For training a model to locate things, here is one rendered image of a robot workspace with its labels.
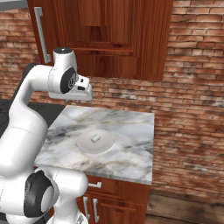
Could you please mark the wooden base cabinet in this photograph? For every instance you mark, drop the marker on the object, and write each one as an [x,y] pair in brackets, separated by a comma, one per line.
[134,198]

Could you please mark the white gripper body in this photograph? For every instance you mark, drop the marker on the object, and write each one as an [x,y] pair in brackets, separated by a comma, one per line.
[70,94]

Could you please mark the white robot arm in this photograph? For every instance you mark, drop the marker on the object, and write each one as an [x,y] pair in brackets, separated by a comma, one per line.
[23,137]

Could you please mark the white round plate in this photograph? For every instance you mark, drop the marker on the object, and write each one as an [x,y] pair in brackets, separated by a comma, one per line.
[87,145]

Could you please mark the wooden base cabinet door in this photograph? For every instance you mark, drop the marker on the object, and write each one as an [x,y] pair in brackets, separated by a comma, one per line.
[116,211]
[80,208]

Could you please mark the black hob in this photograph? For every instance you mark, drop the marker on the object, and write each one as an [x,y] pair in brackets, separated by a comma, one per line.
[51,113]

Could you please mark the wooden drawer front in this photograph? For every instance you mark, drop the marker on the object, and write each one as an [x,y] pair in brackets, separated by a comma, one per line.
[109,185]

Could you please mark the wooden wall cupboard door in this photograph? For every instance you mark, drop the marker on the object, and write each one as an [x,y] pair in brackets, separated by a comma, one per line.
[110,29]

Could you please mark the wooden wall cupboard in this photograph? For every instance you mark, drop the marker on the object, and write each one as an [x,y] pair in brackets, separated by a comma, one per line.
[154,43]

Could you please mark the white marshmallow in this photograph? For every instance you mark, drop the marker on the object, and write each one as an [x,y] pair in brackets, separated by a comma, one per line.
[95,138]

